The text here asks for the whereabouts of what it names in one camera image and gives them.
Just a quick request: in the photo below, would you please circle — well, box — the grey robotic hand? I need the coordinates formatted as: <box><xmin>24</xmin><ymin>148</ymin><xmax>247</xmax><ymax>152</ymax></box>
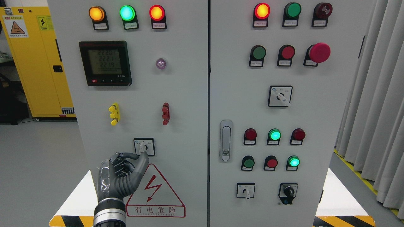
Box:
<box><xmin>96</xmin><ymin>151</ymin><xmax>149</xmax><ymax>202</ymax></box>

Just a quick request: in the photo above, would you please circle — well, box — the white rotary light switch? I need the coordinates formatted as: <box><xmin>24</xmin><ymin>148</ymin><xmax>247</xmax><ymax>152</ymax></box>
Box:
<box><xmin>133</xmin><ymin>138</ymin><xmax>155</xmax><ymax>156</ymax></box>

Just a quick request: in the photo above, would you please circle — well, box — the orange indicator light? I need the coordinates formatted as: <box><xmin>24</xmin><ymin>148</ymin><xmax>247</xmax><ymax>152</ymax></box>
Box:
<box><xmin>89</xmin><ymin>6</ymin><xmax>109</xmax><ymax>30</ymax></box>

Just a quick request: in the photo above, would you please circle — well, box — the red electrical hazard sticker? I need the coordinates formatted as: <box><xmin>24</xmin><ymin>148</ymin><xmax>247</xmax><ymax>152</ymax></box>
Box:
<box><xmin>126</xmin><ymin>164</ymin><xmax>186</xmax><ymax>218</ymax></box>

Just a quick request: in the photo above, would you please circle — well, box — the black digital power meter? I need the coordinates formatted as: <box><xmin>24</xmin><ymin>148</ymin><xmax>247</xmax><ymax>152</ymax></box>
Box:
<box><xmin>79</xmin><ymin>41</ymin><xmax>132</xmax><ymax>86</ymax></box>

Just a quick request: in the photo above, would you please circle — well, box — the small clear lamp bulb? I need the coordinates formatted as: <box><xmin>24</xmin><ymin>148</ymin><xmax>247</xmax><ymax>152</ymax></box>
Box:
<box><xmin>156</xmin><ymin>58</ymin><xmax>167</xmax><ymax>70</ymax></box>

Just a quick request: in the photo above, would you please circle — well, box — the white rotary selector bottom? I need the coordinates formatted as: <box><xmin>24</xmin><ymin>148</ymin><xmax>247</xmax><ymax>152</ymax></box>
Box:
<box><xmin>236</xmin><ymin>183</ymin><xmax>256</xmax><ymax>201</ymax></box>

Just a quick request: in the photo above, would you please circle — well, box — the white rotary selector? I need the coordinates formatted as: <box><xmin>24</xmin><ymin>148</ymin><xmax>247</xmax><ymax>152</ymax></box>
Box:
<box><xmin>236</xmin><ymin>183</ymin><xmax>256</xmax><ymax>201</ymax></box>
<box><xmin>267</xmin><ymin>86</ymin><xmax>293</xmax><ymax>107</ymax></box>

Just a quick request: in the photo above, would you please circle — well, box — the green push button lower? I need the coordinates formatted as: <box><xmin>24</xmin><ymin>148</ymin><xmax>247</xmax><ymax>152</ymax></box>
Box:
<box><xmin>241</xmin><ymin>155</ymin><xmax>255</xmax><ymax>171</ymax></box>

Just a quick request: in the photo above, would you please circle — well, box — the dark red indicator lower left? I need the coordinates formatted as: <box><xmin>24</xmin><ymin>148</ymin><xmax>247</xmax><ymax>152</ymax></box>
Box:
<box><xmin>243</xmin><ymin>128</ymin><xmax>257</xmax><ymax>146</ymax></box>

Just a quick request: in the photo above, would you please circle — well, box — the dark red indicator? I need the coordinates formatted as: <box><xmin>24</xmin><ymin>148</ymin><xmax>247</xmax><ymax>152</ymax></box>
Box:
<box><xmin>289</xmin><ymin>128</ymin><xmax>306</xmax><ymax>145</ymax></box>
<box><xmin>243</xmin><ymin>128</ymin><xmax>257</xmax><ymax>146</ymax></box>

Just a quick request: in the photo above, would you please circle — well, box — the grey electrical control cabinet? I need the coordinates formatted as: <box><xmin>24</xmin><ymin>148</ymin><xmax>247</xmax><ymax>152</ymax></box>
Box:
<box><xmin>47</xmin><ymin>0</ymin><xmax>373</xmax><ymax>227</ymax></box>

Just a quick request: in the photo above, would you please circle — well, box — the red push button lower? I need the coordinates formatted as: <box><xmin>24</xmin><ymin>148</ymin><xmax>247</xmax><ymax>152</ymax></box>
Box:
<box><xmin>264</xmin><ymin>155</ymin><xmax>278</xmax><ymax>171</ymax></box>

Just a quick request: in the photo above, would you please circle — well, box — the red push button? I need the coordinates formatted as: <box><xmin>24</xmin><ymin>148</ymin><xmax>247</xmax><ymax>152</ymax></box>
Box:
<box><xmin>264</xmin><ymin>155</ymin><xmax>278</xmax><ymax>171</ymax></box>
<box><xmin>276</xmin><ymin>45</ymin><xmax>295</xmax><ymax>67</ymax></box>

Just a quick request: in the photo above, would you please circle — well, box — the green lit indicator lower middle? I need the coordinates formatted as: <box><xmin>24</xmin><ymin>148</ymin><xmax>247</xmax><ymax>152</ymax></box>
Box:
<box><xmin>267</xmin><ymin>128</ymin><xmax>282</xmax><ymax>146</ymax></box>

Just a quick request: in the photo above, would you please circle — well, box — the green indicator light top left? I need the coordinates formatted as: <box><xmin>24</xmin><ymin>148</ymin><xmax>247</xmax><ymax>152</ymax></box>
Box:
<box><xmin>119</xmin><ymin>5</ymin><xmax>139</xmax><ymax>30</ymax></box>

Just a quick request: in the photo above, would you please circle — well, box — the red indicator light top left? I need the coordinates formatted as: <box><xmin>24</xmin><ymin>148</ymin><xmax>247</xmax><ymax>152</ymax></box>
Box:
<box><xmin>149</xmin><ymin>4</ymin><xmax>167</xmax><ymax>30</ymax></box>

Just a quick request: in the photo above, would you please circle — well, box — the yellow safety storage cabinet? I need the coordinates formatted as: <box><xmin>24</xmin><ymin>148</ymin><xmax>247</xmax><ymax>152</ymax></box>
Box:
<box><xmin>1</xmin><ymin>6</ymin><xmax>76</xmax><ymax>118</ymax></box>

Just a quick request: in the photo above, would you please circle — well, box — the green lit push button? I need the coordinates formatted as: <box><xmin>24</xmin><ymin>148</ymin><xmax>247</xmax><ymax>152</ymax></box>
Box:
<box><xmin>285</xmin><ymin>155</ymin><xmax>300</xmax><ymax>171</ymax></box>

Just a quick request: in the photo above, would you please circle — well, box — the white rotary selector upper right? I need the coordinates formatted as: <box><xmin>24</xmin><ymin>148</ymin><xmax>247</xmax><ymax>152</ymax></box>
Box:
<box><xmin>267</xmin><ymin>86</ymin><xmax>293</xmax><ymax>107</ymax></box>

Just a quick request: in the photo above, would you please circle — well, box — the dark red indicator lower right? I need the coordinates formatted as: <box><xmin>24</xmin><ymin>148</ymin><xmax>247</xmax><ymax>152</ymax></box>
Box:
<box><xmin>289</xmin><ymin>128</ymin><xmax>306</xmax><ymax>145</ymax></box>

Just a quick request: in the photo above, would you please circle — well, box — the green push button upper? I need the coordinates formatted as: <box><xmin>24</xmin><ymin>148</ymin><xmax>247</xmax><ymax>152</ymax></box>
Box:
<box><xmin>249</xmin><ymin>45</ymin><xmax>266</xmax><ymax>67</ymax></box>

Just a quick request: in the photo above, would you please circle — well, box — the red push button upper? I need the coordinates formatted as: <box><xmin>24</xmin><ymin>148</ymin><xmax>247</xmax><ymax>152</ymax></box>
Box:
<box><xmin>276</xmin><ymin>45</ymin><xmax>295</xmax><ymax>67</ymax></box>

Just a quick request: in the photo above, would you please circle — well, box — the red lit indicator right door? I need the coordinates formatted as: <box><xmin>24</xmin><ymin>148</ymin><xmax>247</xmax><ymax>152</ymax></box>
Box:
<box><xmin>252</xmin><ymin>3</ymin><xmax>271</xmax><ymax>28</ymax></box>

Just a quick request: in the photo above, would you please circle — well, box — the red mushroom emergency stop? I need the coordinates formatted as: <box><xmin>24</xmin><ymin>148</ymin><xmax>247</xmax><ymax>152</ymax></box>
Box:
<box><xmin>303</xmin><ymin>43</ymin><xmax>331</xmax><ymax>67</ymax></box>

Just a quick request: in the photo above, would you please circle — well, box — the green unlit indicator top right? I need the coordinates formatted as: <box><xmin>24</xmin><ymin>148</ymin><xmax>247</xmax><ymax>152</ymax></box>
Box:
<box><xmin>282</xmin><ymin>2</ymin><xmax>301</xmax><ymax>27</ymax></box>

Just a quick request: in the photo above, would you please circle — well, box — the grey curtain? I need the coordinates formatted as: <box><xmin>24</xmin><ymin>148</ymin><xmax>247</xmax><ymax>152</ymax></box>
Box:
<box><xmin>336</xmin><ymin>0</ymin><xmax>404</xmax><ymax>219</ymax></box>

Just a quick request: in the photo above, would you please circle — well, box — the dark red buzzer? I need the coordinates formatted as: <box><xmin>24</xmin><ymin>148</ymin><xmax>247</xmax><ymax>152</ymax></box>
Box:
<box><xmin>311</xmin><ymin>2</ymin><xmax>333</xmax><ymax>27</ymax></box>

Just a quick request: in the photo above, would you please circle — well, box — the yellow terminal post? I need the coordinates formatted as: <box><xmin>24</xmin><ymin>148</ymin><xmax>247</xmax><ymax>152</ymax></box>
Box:
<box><xmin>108</xmin><ymin>102</ymin><xmax>120</xmax><ymax>125</ymax></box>

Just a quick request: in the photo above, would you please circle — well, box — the red terminal post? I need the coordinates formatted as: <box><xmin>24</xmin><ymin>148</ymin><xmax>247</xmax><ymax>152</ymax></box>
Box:
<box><xmin>162</xmin><ymin>102</ymin><xmax>170</xmax><ymax>125</ymax></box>

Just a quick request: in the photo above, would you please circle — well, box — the silver cabinet door handle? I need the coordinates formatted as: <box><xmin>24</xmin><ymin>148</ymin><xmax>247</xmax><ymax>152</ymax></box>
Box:
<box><xmin>220</xmin><ymin>120</ymin><xmax>233</xmax><ymax>161</ymax></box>

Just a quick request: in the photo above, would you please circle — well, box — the black key selector switch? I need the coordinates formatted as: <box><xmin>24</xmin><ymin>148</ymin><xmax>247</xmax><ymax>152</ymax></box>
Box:
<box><xmin>278</xmin><ymin>183</ymin><xmax>298</xmax><ymax>205</ymax></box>

